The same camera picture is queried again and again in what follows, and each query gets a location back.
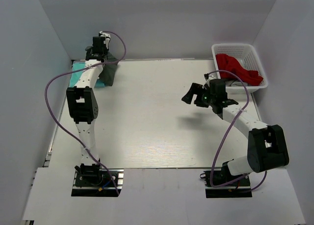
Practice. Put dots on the dark grey t shirt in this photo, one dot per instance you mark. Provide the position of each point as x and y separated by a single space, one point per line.
108 73

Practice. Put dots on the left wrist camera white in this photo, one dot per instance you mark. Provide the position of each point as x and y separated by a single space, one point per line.
106 38

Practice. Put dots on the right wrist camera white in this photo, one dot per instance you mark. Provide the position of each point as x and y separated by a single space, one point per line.
208 77

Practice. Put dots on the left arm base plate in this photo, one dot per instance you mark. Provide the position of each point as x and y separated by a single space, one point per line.
94 181

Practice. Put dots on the folded teal t shirt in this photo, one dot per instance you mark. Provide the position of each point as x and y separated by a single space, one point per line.
76 76

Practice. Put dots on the white plastic basket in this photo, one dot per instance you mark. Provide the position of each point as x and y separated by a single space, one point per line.
247 57

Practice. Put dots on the red t shirt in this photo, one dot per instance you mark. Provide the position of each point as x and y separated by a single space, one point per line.
231 64

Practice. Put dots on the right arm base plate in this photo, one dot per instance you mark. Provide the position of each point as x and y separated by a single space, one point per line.
239 189

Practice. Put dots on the light grey t shirt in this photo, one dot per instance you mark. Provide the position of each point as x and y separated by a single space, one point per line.
235 83

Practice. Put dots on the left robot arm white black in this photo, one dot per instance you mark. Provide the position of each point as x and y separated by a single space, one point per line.
82 104

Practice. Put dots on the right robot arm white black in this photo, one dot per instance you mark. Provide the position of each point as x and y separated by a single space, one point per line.
267 148

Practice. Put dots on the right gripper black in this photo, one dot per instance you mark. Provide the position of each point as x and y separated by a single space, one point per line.
194 90

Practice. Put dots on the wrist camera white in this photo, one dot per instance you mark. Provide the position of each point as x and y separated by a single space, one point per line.
208 77
106 38

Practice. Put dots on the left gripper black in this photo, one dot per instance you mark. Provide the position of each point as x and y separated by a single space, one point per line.
106 51

